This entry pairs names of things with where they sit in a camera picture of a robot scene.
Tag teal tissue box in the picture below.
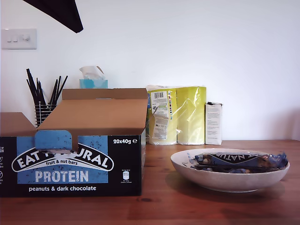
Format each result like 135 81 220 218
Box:
79 79 109 90

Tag black blue snackbar carton box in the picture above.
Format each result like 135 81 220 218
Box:
0 88 150 199

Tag small white carton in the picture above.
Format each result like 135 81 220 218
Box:
205 101 223 145

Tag white ceramic plate blue flowers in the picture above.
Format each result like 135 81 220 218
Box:
170 148 291 193

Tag white paper tissue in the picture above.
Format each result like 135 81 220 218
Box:
79 65 105 81

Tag black thin stick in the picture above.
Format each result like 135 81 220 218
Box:
25 68 43 106
36 77 46 106
26 79 38 106
60 75 69 91
48 79 59 106
51 75 62 106

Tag yellow paper towel pack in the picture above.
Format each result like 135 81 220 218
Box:
145 84 207 145

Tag white wall light switch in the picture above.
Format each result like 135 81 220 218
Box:
1 28 38 51

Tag wire mesh stick holder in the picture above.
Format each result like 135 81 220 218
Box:
34 104 58 126

